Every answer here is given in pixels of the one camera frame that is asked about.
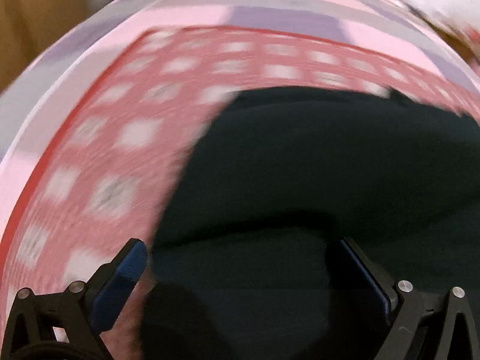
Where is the wooden wardrobe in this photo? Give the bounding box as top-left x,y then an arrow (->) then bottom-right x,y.
0,0 -> 125,91

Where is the red white patterned mat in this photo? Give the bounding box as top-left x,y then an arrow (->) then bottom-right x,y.
1,26 -> 479,359

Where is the purple pink checkered bedsheet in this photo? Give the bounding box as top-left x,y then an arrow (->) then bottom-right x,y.
1,0 -> 479,224

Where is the dark navy padded jacket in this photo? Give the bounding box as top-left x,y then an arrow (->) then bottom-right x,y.
138,87 -> 479,359

